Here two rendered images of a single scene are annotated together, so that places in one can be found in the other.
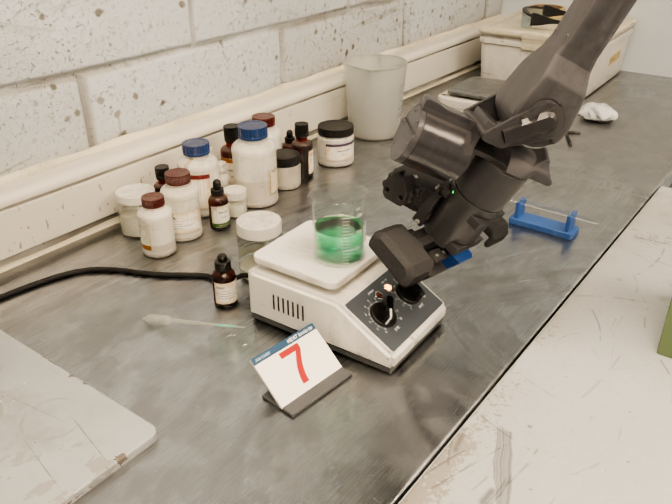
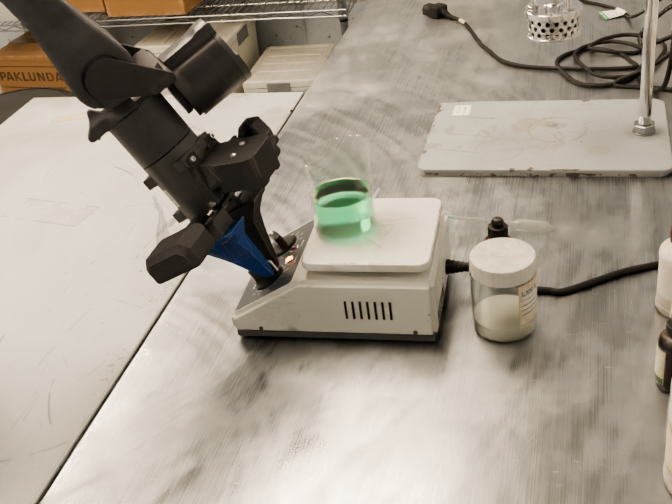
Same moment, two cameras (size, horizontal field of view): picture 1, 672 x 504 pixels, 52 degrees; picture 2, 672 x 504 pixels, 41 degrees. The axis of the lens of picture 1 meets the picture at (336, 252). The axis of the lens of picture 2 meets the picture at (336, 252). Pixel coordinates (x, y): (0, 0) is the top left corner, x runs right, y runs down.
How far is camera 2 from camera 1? 142 cm
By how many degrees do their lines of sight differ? 117
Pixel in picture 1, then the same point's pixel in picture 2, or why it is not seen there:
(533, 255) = not seen: outside the picture
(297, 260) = (386, 207)
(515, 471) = (153, 240)
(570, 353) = (92, 350)
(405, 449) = not seen: hidden behind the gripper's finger
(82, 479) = (432, 139)
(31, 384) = (549, 155)
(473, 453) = not seen: hidden behind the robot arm
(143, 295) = (597, 250)
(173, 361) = (474, 213)
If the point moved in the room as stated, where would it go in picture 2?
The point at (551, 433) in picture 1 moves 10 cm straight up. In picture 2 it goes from (123, 272) to (99, 195)
